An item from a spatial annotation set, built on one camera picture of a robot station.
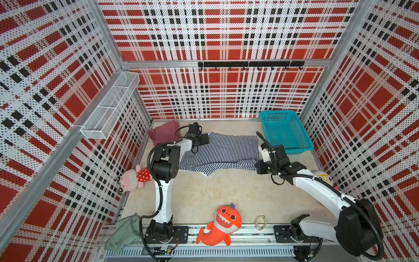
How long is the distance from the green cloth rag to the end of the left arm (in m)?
0.46

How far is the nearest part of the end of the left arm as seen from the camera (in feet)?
2.88

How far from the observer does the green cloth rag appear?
0.71 metres
